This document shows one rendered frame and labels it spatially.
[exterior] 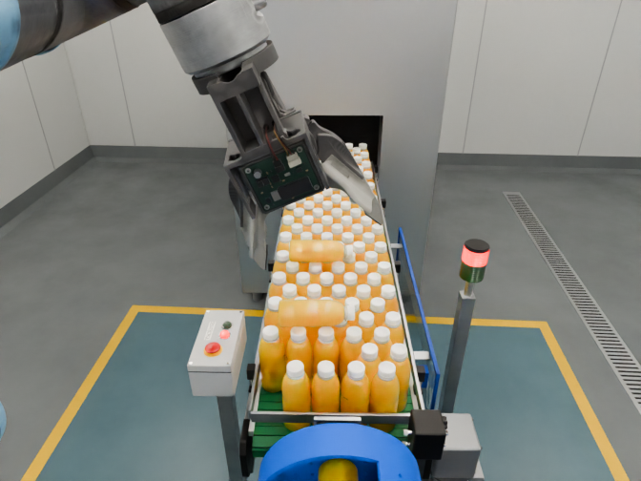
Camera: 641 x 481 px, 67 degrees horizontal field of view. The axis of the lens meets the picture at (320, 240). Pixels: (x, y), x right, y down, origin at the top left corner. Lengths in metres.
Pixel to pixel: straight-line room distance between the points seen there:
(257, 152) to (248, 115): 0.03
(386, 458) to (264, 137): 0.59
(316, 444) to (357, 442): 0.07
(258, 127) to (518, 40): 4.75
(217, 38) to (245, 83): 0.04
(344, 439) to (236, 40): 0.63
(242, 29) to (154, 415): 2.32
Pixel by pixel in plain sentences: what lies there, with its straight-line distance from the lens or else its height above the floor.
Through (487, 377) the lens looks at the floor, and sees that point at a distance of 2.76.
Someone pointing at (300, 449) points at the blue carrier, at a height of 1.22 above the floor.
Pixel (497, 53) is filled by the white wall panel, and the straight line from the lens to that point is 5.06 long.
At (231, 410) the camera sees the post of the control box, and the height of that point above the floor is 0.86.
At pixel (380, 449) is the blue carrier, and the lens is 0.84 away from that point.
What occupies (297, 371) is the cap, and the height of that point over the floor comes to 1.09.
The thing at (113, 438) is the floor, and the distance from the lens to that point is 2.56.
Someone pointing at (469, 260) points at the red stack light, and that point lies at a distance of 1.29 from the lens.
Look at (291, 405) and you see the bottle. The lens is 1.19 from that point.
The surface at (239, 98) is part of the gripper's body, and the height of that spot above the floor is 1.81.
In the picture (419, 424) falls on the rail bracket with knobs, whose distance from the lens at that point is 1.16.
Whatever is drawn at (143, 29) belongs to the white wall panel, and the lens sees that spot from 5.23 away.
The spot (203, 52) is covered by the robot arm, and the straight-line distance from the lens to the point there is 0.38.
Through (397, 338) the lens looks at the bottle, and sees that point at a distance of 1.29.
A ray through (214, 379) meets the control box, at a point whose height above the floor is 1.06.
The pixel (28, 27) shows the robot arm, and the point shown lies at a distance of 0.32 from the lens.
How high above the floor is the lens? 1.89
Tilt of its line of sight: 31 degrees down
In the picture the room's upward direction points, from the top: straight up
